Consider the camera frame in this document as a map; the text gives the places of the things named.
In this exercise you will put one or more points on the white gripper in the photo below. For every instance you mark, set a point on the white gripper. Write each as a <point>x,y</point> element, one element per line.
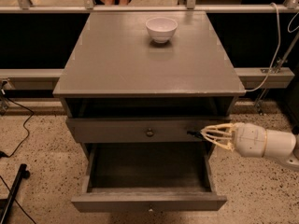
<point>249,139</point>

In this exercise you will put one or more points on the dark blueberry rxbar wrapper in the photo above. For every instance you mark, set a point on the dark blueberry rxbar wrapper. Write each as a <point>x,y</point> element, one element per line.
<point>195,134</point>

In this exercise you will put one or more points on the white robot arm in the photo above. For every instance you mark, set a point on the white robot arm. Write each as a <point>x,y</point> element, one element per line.
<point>281,147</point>

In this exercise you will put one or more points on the round brass drawer knob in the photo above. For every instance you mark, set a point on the round brass drawer knob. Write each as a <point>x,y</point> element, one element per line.
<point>149,132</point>

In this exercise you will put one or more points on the open grey lower drawer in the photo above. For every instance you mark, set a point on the open grey lower drawer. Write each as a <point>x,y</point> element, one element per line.
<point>148,177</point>

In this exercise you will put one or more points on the closed grey upper drawer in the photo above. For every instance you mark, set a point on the closed grey upper drawer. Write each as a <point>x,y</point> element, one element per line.
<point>133,130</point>

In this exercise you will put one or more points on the grey wooden drawer cabinet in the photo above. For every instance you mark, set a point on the grey wooden drawer cabinet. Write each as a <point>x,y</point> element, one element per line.
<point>117,71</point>

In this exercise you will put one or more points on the white ceramic bowl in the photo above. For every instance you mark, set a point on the white ceramic bowl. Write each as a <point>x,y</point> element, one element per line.
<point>161,29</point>

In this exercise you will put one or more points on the black stand leg with wheel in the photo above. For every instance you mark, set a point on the black stand leg with wheel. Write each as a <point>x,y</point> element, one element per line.
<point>6,203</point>

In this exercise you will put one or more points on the metal bracket strut right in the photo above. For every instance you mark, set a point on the metal bracket strut right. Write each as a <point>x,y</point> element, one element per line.
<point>259,100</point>

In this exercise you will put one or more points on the grey metal railing frame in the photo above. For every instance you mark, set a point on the grey metal railing frame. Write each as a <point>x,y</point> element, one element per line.
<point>253,78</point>

